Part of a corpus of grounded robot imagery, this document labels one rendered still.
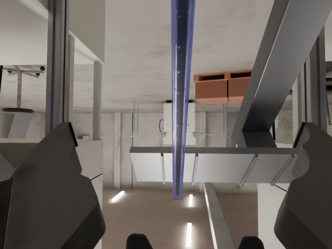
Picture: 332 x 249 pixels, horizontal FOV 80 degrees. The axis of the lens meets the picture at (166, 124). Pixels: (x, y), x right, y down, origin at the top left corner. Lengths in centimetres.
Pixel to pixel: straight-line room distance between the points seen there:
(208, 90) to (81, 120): 921
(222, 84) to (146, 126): 739
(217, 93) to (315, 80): 277
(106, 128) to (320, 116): 1070
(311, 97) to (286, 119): 940
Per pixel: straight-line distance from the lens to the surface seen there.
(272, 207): 97
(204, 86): 343
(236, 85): 336
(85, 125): 1164
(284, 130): 1000
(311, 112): 64
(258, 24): 114
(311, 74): 66
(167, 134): 613
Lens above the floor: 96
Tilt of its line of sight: 2 degrees down
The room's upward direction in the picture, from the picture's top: 180 degrees counter-clockwise
